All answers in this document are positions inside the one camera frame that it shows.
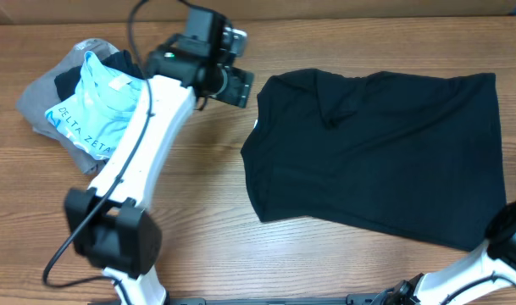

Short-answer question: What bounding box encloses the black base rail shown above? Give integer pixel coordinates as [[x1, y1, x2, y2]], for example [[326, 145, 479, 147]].
[[166, 292, 386, 305]]

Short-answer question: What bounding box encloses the black garment in pile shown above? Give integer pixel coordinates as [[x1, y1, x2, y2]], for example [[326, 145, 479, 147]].
[[54, 50, 143, 101]]

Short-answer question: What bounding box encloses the grey folded garment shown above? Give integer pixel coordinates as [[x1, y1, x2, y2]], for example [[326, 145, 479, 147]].
[[16, 38, 119, 175]]

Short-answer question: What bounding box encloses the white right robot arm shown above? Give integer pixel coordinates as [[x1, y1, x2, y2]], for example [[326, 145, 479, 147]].
[[385, 202, 516, 304]]

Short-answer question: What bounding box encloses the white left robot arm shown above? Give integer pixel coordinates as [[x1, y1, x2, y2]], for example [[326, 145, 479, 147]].
[[60, 42, 253, 304]]

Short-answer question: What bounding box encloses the black t-shirt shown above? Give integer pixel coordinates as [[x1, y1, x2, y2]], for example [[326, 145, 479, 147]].
[[241, 69, 507, 251]]

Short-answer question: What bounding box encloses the light blue printed t-shirt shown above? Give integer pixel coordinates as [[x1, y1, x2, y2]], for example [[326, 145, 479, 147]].
[[45, 51, 146, 160]]

